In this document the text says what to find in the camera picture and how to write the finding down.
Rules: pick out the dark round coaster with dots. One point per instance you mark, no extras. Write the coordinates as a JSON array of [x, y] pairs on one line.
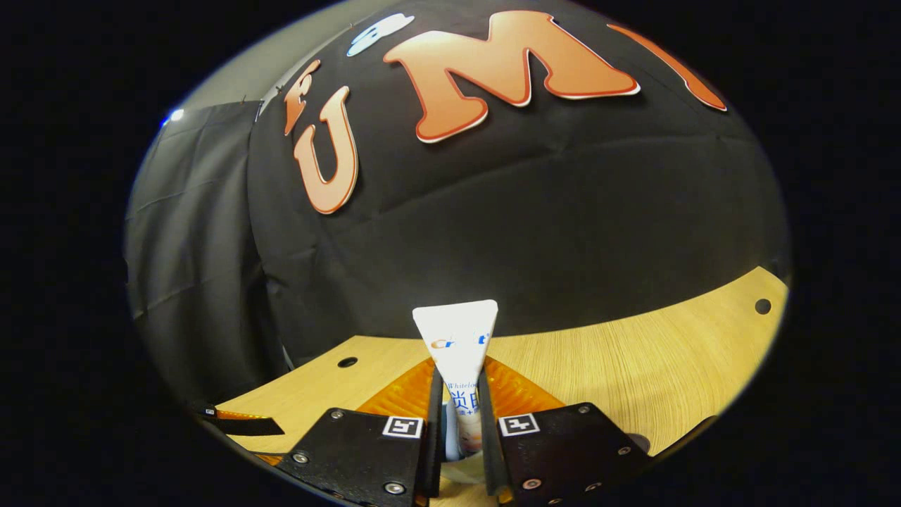
[[638, 442]]

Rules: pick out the white toothpaste tube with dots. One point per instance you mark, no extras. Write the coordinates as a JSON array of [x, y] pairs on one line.
[[457, 331]]

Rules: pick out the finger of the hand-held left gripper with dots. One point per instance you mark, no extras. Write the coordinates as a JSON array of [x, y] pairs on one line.
[[246, 426]]

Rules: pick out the ceiling light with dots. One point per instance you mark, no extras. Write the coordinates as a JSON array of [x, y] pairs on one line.
[[176, 114]]

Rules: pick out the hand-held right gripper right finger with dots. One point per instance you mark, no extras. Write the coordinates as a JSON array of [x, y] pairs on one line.
[[570, 451]]

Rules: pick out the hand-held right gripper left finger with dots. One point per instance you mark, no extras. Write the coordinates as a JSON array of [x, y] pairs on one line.
[[366, 458]]

